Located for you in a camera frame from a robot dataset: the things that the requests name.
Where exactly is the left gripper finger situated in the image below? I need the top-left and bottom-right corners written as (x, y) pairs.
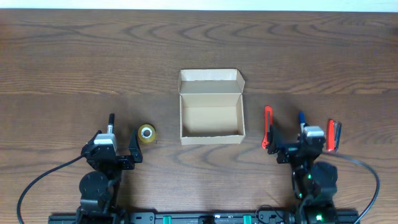
top-left (88, 130), bottom-right (102, 144)
top-left (128, 129), bottom-right (143, 163)

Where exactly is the blue whiteboard marker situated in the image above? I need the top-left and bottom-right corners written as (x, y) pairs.
top-left (298, 111), bottom-right (306, 132)

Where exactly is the red stapler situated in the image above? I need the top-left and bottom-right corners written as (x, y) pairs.
top-left (326, 119), bottom-right (342, 152)

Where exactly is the red utility knife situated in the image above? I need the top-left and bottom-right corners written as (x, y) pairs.
top-left (261, 105), bottom-right (273, 149)

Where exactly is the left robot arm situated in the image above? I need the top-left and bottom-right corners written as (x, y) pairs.
top-left (76, 130), bottom-right (143, 224)

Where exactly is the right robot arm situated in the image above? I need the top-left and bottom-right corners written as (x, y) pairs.
top-left (266, 124), bottom-right (338, 223)

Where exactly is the yellow tape roll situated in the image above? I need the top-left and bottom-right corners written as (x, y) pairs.
top-left (138, 124), bottom-right (156, 143)

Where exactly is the black marker pen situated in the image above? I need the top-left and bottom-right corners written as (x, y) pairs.
top-left (107, 113), bottom-right (115, 134)

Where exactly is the open cardboard box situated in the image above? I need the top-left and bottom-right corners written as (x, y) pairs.
top-left (178, 68), bottom-right (246, 145)

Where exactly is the right black cable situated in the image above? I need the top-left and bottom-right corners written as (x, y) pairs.
top-left (322, 151), bottom-right (381, 224)

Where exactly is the black cable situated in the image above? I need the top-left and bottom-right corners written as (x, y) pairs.
top-left (16, 154), bottom-right (85, 224)
top-left (322, 151), bottom-right (381, 224)

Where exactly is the left black cable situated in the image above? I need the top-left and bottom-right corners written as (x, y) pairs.
top-left (16, 154), bottom-right (85, 224)

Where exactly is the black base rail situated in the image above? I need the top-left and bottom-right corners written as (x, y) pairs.
top-left (48, 210), bottom-right (358, 224)

